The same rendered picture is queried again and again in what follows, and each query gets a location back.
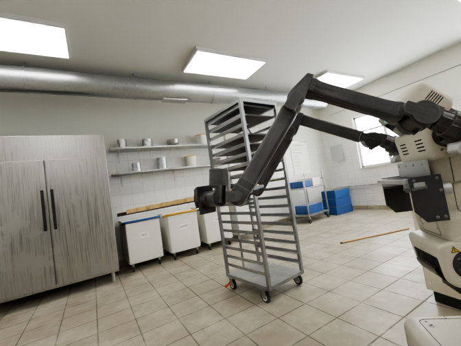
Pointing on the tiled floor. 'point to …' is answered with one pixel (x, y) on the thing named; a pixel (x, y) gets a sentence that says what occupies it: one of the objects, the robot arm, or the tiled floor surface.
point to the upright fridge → (54, 213)
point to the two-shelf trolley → (309, 201)
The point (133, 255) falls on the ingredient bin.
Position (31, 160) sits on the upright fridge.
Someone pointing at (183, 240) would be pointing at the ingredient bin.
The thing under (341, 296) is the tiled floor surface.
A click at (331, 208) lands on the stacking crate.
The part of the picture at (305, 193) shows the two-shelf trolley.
